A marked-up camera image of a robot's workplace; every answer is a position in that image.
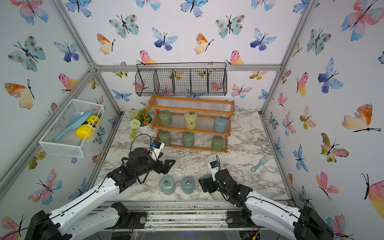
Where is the green canister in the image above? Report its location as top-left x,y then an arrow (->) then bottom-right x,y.
159,131 -> 172,146
182,132 -> 195,148
159,110 -> 173,127
212,136 -> 224,152

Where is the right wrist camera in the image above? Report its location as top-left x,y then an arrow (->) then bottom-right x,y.
209,160 -> 220,182

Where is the white mesh wall basket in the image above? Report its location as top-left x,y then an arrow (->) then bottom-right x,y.
39,99 -> 105,158

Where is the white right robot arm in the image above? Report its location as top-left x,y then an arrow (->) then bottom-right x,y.
199,169 -> 335,240

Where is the green canister bottom left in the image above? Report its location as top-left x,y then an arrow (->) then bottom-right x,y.
159,131 -> 172,146

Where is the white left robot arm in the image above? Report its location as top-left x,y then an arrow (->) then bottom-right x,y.
26,148 -> 176,240

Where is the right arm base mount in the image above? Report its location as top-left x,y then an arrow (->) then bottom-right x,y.
226,210 -> 257,229

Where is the teal small brush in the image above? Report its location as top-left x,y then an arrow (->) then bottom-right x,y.
251,156 -> 271,173

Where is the yellow bottle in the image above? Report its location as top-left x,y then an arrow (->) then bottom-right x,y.
76,115 -> 100,140

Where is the green canister bottom right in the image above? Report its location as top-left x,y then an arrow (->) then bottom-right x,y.
212,136 -> 224,152

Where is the yellow canister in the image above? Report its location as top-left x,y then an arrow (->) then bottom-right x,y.
184,112 -> 198,130

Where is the white pot with flowers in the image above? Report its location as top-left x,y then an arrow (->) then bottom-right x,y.
130,108 -> 153,140

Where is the teal dustpan scoop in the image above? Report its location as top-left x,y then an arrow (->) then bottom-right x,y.
54,110 -> 94,142

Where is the black wire wall basket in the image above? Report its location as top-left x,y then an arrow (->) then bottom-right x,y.
134,62 -> 228,99

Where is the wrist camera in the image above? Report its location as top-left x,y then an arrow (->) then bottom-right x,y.
150,140 -> 165,161
209,160 -> 220,182

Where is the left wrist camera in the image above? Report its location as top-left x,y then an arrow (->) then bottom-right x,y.
150,140 -> 165,161

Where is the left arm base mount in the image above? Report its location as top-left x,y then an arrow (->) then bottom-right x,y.
111,202 -> 148,231

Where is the green canister middle left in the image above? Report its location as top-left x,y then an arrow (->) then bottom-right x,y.
159,110 -> 173,127

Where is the green canister bottom middle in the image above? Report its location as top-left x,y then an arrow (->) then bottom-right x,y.
182,132 -> 195,148

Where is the wooden three-tier shelf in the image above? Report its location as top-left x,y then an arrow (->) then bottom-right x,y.
148,95 -> 235,153

